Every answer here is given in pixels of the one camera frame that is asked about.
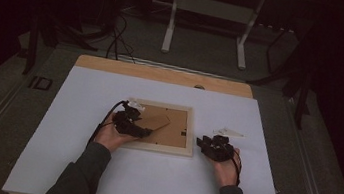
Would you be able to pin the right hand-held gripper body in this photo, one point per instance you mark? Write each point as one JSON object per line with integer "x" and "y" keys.
{"x": 220, "y": 150}

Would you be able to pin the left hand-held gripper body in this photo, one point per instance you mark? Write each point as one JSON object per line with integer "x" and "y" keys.
{"x": 126, "y": 124}

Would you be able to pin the person's right hand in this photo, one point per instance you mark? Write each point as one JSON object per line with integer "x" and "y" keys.
{"x": 228, "y": 173}

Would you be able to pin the black stand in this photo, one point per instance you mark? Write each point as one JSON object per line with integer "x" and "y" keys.
{"x": 300, "y": 104}
{"x": 31, "y": 51}

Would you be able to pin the white metal stand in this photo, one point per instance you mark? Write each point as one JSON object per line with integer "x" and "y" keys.
{"x": 168, "y": 36}

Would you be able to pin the person's left hand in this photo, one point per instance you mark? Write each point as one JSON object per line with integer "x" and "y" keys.
{"x": 109, "y": 139}

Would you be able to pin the black floor bracket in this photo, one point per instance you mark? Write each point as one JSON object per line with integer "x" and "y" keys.
{"x": 40, "y": 83}

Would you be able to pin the wooden picture frame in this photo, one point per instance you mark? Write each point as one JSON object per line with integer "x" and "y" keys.
{"x": 175, "y": 134}

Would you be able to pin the white paper sheet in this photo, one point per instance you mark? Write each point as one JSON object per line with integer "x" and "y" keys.
{"x": 148, "y": 181}

